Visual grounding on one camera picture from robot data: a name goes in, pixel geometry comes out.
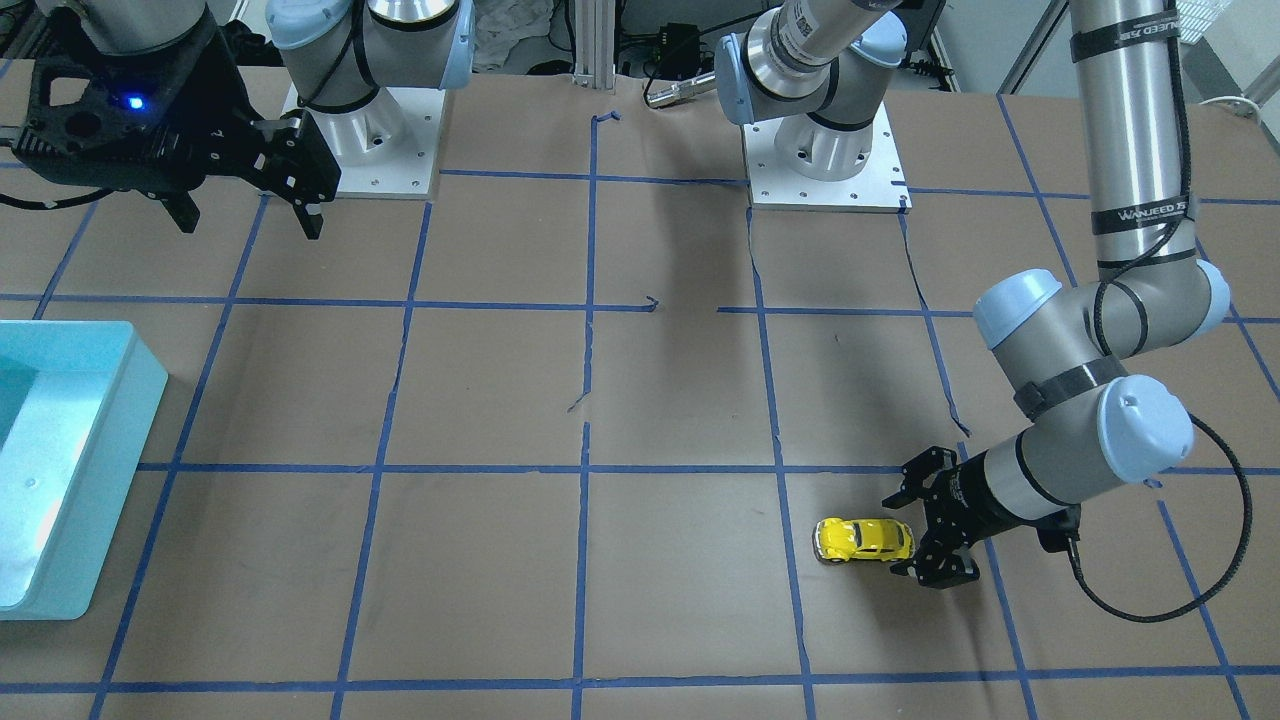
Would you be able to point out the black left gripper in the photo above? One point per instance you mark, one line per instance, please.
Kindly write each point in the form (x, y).
(972, 497)

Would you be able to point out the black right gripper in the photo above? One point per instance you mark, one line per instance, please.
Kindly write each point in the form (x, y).
(214, 104)

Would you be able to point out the yellow beetle toy car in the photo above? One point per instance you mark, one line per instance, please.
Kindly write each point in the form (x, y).
(837, 540)

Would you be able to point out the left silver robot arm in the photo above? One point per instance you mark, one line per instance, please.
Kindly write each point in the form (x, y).
(1093, 426)

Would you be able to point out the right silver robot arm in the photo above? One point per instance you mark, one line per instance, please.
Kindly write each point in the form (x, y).
(339, 54)

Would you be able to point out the turquoise plastic bin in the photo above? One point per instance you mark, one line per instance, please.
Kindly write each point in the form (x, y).
(77, 404)

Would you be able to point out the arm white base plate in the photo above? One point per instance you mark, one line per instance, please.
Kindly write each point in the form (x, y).
(389, 149)
(794, 164)

